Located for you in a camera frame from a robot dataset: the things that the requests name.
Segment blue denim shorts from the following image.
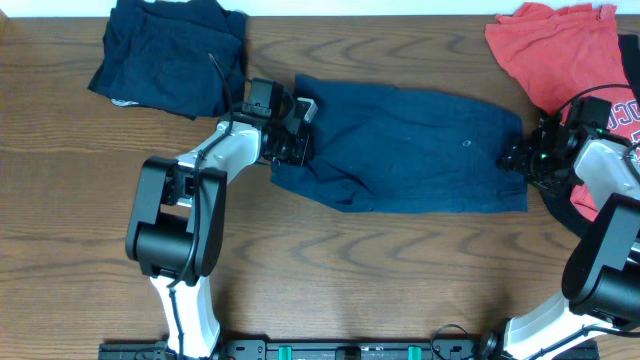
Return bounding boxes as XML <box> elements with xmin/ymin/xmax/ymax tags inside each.
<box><xmin>271</xmin><ymin>74</ymin><xmax>528</xmax><ymax>214</ymax></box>

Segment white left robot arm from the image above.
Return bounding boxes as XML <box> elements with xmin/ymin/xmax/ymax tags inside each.
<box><xmin>125</xmin><ymin>120</ymin><xmax>313</xmax><ymax>359</ymax></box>

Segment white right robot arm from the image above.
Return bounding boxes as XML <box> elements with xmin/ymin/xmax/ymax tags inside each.
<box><xmin>479</xmin><ymin>127</ymin><xmax>639</xmax><ymax>359</ymax></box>

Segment black garment under red shirt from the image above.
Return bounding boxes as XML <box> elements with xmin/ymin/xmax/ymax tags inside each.
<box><xmin>540</xmin><ymin>34</ymin><xmax>639</xmax><ymax>237</ymax></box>

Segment folded navy garment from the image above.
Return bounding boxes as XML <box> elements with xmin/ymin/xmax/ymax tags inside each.
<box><xmin>93</xmin><ymin>0</ymin><xmax>248</xmax><ymax>119</ymax></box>

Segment folded black garment with print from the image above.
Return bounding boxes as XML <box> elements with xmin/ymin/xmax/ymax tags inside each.
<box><xmin>88</xmin><ymin>76</ymin><xmax>141</xmax><ymax>107</ymax></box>

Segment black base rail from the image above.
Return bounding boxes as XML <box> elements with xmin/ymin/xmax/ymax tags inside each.
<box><xmin>98</xmin><ymin>324</ymin><xmax>600</xmax><ymax>360</ymax></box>

